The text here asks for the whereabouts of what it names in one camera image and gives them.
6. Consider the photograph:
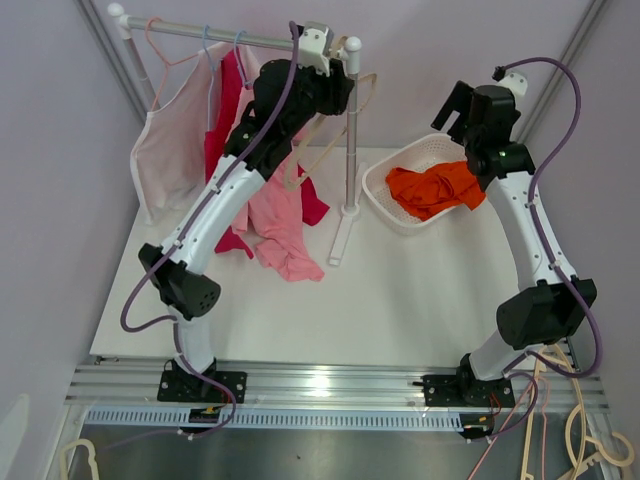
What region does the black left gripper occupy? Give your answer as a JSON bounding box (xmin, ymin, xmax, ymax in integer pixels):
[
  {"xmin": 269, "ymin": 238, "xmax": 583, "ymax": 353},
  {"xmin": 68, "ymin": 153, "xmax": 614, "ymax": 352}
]
[{"xmin": 281, "ymin": 53, "xmax": 353, "ymax": 137}]

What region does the blue plastic hanger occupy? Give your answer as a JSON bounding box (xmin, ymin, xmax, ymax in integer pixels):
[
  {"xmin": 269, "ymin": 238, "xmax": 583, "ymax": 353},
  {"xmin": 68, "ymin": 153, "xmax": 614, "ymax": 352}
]
[{"xmin": 233, "ymin": 30, "xmax": 253, "ymax": 90}]

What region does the beige plastic hanger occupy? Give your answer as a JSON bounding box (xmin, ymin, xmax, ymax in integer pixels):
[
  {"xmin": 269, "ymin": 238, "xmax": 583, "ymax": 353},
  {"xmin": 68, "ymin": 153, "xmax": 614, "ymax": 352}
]
[{"xmin": 284, "ymin": 34, "xmax": 379, "ymax": 194}]

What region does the orange t shirt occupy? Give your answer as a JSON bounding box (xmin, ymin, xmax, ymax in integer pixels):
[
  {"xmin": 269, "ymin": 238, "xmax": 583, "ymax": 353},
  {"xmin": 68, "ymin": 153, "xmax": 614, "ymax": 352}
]
[{"xmin": 385, "ymin": 161, "xmax": 486, "ymax": 221}]

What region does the pink t shirt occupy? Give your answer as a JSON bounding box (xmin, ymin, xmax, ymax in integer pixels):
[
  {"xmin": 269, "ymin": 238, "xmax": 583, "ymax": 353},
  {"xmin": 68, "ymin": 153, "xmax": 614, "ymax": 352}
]
[{"xmin": 227, "ymin": 87, "xmax": 326, "ymax": 284}]

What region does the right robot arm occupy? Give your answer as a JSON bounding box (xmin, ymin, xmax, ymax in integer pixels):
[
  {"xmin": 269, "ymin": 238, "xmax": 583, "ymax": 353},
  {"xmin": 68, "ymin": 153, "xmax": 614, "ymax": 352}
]
[{"xmin": 422, "ymin": 81, "xmax": 597, "ymax": 408}]

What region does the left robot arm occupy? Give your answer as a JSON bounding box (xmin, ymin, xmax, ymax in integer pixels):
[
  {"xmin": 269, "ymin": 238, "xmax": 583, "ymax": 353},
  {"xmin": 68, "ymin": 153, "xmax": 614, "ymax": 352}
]
[{"xmin": 134, "ymin": 59, "xmax": 356, "ymax": 401}]

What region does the magenta t shirt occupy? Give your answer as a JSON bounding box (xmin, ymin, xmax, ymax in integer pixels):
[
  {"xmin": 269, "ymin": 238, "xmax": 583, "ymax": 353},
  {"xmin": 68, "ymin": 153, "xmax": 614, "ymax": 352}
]
[{"xmin": 203, "ymin": 49, "xmax": 331, "ymax": 260}]

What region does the beige hanger bottom left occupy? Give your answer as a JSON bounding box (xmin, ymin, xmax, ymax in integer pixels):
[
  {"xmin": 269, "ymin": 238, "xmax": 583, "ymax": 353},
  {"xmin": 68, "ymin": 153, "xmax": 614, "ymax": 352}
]
[{"xmin": 58, "ymin": 438, "xmax": 101, "ymax": 480}]

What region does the white perforated plastic basket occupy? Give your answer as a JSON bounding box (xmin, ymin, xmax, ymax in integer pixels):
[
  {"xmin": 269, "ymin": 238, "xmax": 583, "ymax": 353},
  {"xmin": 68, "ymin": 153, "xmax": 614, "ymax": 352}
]
[{"xmin": 361, "ymin": 133, "xmax": 465, "ymax": 236}]

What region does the silver rack upright pole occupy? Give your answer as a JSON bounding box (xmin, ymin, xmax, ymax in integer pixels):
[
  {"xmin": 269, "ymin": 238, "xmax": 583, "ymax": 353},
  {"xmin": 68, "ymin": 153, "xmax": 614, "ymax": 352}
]
[{"xmin": 344, "ymin": 36, "xmax": 362, "ymax": 216}]

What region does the white rack base foot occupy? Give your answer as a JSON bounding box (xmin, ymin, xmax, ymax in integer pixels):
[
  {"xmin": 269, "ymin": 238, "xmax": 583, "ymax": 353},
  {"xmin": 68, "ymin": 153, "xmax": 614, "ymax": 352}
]
[{"xmin": 328, "ymin": 203, "xmax": 360, "ymax": 267}]

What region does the pale pink tank top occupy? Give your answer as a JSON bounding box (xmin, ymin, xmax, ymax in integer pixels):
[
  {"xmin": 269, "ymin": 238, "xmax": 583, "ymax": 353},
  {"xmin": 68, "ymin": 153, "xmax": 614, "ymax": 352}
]
[{"xmin": 130, "ymin": 43, "xmax": 231, "ymax": 224}]

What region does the beige hangers pile right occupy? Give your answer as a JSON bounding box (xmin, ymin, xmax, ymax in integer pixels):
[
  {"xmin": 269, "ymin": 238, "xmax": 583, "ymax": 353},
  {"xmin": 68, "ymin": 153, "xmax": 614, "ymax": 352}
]
[{"xmin": 534, "ymin": 360, "xmax": 636, "ymax": 479}]

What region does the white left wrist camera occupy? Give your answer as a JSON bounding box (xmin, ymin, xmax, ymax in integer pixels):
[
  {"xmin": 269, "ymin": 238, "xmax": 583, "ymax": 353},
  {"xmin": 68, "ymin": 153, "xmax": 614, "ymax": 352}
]
[{"xmin": 297, "ymin": 21, "xmax": 334, "ymax": 76}]

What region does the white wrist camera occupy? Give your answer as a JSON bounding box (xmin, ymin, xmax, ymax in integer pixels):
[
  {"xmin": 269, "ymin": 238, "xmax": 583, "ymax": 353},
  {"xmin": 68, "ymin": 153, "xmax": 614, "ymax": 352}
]
[
  {"xmin": 297, "ymin": 21, "xmax": 334, "ymax": 76},
  {"xmin": 492, "ymin": 66, "xmax": 528, "ymax": 97}
]

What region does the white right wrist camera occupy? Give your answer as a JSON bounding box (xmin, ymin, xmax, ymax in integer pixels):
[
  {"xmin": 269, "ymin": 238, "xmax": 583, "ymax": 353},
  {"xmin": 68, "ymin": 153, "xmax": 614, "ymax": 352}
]
[{"xmin": 492, "ymin": 66, "xmax": 528, "ymax": 97}]

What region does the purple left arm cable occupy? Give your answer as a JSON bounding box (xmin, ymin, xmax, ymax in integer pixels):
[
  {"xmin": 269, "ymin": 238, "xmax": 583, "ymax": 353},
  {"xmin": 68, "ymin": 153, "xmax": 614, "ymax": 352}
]
[{"xmin": 121, "ymin": 20, "xmax": 302, "ymax": 441}]

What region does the pink wire hanger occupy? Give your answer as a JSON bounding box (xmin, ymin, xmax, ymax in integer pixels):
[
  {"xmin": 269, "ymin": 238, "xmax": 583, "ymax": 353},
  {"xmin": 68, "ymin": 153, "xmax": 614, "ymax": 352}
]
[{"xmin": 144, "ymin": 16, "xmax": 198, "ymax": 111}]

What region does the silver clothes rack rail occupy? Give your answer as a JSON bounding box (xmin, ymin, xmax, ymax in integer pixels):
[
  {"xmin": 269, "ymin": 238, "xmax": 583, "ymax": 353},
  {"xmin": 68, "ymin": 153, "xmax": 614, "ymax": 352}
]
[{"xmin": 124, "ymin": 15, "xmax": 351, "ymax": 57}]

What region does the white slotted cable duct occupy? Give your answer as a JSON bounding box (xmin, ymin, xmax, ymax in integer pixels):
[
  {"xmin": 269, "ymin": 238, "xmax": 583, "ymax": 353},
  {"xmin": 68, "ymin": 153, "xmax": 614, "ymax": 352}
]
[{"xmin": 85, "ymin": 406, "xmax": 463, "ymax": 432}]

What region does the aluminium mounting rail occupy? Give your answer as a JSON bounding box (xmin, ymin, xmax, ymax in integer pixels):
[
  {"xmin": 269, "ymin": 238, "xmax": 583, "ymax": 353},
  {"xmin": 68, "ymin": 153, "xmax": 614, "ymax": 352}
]
[{"xmin": 63, "ymin": 355, "xmax": 609, "ymax": 412}]

